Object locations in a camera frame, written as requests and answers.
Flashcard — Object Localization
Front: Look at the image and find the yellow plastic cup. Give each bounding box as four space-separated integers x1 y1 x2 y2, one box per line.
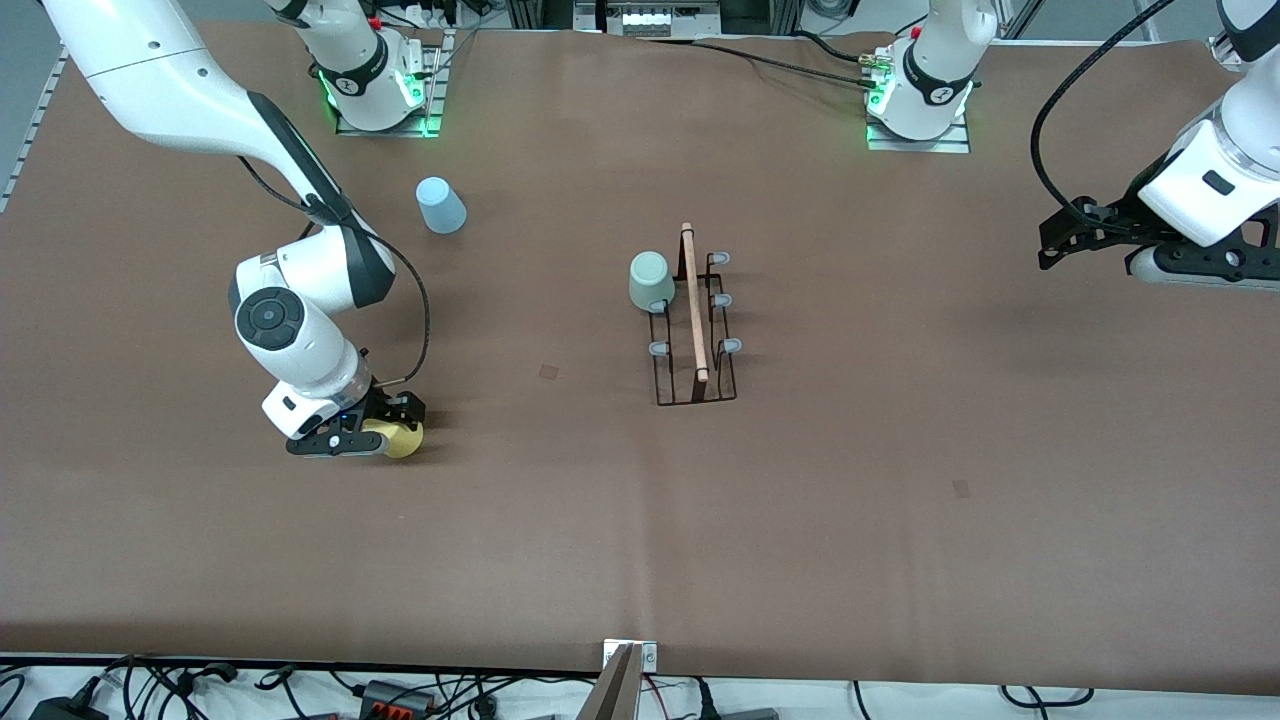
362 420 425 460

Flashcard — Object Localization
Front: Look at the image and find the pale green plastic cup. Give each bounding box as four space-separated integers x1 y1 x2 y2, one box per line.
629 251 676 314

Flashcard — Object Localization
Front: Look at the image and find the black wire cup holder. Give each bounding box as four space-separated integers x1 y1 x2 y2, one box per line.
648 222 744 407

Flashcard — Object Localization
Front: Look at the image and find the light blue plastic cup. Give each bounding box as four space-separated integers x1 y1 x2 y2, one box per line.
416 177 468 236

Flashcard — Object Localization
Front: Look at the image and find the black box with orange connectors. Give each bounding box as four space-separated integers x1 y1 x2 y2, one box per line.
358 680 437 720

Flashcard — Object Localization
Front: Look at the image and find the black power adapter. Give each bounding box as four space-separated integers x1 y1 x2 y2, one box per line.
30 695 109 720

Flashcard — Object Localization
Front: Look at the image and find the device with white connectors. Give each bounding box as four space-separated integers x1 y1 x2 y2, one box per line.
575 0 723 37

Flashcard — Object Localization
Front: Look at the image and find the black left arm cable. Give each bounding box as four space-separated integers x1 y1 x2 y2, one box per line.
1030 0 1181 236

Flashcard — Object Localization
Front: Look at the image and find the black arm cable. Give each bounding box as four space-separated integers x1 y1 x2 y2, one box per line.
238 155 433 389
1030 0 1181 236

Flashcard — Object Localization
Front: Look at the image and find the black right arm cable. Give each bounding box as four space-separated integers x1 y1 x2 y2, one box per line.
238 155 433 389

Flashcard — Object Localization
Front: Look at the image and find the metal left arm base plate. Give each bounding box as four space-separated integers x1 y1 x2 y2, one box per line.
866 108 972 154

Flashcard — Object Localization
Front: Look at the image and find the black table cable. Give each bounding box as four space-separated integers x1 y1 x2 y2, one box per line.
640 36 881 89
795 30 881 66

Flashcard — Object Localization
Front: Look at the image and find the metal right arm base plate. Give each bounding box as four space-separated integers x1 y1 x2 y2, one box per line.
335 30 448 138

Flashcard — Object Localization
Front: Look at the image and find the black floor cable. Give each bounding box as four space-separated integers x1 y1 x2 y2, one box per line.
100 655 241 720
852 680 901 720
1000 685 1097 711

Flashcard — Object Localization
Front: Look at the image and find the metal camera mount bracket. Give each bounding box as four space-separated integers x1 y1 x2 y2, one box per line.
603 640 659 673

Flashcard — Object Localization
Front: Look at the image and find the brown wedge post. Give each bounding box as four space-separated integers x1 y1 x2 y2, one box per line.
577 643 642 720

